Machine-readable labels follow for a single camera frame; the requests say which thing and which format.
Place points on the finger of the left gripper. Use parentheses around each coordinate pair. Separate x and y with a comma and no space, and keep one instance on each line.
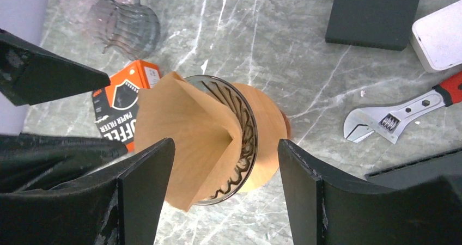
(32,161)
(31,75)

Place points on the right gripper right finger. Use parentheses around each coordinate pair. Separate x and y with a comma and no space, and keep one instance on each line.
(329,206)

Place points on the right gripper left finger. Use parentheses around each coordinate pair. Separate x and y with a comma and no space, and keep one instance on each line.
(117,203)

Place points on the orange coffee filter box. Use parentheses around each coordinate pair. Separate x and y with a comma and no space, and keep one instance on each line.
(115,106)

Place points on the brown paper coffee filter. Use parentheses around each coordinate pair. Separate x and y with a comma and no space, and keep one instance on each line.
(206,134)

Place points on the grey glass dripper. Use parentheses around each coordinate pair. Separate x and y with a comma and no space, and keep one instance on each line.
(131,29)

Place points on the black block near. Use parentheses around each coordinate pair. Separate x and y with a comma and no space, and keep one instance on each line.
(415,172)

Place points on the black block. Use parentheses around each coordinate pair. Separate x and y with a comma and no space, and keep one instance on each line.
(415,172)
(384,24)

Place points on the black block far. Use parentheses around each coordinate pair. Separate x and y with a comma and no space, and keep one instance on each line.
(384,24)

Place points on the red handled adjustable wrench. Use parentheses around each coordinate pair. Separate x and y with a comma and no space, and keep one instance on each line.
(391,121)

